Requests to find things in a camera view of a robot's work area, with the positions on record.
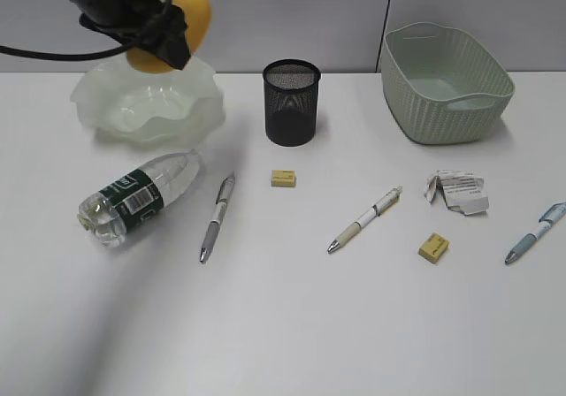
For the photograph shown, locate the beige grip white pen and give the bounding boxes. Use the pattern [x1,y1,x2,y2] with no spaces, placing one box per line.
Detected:
[327,186,402,254]

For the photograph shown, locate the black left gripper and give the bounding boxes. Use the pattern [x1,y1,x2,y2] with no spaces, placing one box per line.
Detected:
[79,5,191,71]

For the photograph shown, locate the translucent green wavy plate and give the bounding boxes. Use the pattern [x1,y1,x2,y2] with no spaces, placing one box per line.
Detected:
[70,55,226,149]

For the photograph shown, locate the yellow eraser near holder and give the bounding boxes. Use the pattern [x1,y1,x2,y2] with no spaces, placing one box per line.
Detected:
[271,170,296,187]

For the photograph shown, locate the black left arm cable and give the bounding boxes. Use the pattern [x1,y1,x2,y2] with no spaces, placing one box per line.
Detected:
[0,0,174,62]

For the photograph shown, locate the clear plastic water bottle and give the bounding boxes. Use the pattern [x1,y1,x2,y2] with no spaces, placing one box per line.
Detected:
[77,150,204,248]

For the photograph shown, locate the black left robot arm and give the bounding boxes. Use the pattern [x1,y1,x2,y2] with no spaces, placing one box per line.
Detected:
[69,0,191,70]

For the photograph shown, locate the grey grip white pen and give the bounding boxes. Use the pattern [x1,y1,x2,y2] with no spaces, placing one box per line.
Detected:
[199,172,236,264]

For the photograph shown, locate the yellow mango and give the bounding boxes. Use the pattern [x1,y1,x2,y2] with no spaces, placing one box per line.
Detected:
[126,0,212,73]

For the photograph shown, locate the yellow eraser right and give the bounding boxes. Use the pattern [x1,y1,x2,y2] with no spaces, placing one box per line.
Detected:
[418,232,449,264]

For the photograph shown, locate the white waste paper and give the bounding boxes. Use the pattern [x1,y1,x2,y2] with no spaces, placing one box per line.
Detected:
[424,170,489,216]

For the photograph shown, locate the blue grip pen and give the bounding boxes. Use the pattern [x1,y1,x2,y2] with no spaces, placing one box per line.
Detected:
[504,202,565,265]

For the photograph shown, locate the light green plastic basket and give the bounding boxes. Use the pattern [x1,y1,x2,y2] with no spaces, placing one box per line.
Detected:
[381,22,516,145]

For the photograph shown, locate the black mesh pen holder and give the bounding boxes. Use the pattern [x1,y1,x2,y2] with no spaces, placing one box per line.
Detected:
[263,59,321,147]

